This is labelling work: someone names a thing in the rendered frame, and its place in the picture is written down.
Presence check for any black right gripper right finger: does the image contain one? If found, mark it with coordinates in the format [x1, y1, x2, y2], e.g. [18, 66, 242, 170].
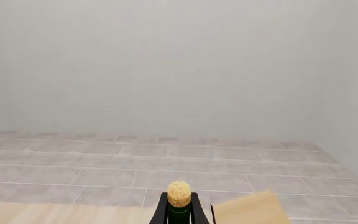
[190, 192, 210, 224]

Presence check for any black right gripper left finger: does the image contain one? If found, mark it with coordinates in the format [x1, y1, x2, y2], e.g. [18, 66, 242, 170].
[149, 192, 170, 224]

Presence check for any dark wine bottle with cork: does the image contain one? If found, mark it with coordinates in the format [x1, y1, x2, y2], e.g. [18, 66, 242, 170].
[167, 179, 193, 224]

